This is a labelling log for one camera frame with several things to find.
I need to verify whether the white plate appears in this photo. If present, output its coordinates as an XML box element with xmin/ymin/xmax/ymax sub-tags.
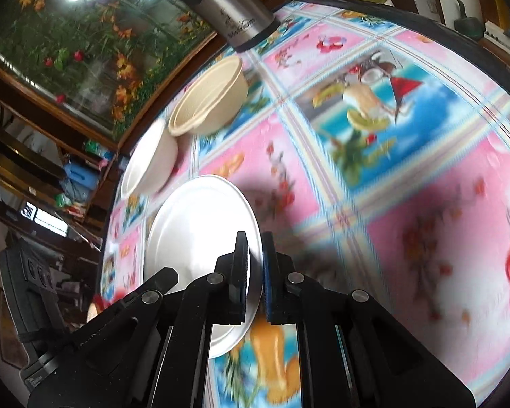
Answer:
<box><xmin>143</xmin><ymin>175</ymin><xmax>265</xmax><ymax>359</ymax></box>

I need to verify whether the small white bowl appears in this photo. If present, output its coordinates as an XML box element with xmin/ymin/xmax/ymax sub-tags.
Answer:
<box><xmin>120</xmin><ymin>119</ymin><xmax>180</xmax><ymax>200</ymax></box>

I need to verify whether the glass flower display case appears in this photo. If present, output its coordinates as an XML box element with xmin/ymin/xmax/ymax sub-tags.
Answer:
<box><xmin>0</xmin><ymin>0</ymin><xmax>290</xmax><ymax>142</ymax></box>

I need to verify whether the stainless steel thermos jug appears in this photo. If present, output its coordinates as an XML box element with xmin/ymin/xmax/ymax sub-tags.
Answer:
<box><xmin>150</xmin><ymin>0</ymin><xmax>282</xmax><ymax>54</ymax></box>

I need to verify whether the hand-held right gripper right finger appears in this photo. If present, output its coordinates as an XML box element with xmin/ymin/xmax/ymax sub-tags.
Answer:
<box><xmin>261</xmin><ymin>232</ymin><xmax>477</xmax><ymax>408</ymax></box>

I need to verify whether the dark green kettle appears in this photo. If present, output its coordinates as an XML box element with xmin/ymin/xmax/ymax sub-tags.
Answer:
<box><xmin>453</xmin><ymin>0</ymin><xmax>485</xmax><ymax>42</ymax></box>

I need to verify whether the beige bowl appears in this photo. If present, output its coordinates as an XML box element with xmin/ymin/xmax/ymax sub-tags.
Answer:
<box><xmin>168</xmin><ymin>56</ymin><xmax>250</xmax><ymax>138</ymax></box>

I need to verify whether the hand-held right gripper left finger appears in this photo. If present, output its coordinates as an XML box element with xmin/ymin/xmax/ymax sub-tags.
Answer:
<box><xmin>28</xmin><ymin>230</ymin><xmax>251</xmax><ymax>408</ymax></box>

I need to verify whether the colourful printed tablecloth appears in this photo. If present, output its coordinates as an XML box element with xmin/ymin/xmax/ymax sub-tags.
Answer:
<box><xmin>100</xmin><ymin>0</ymin><xmax>510</xmax><ymax>408</ymax></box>

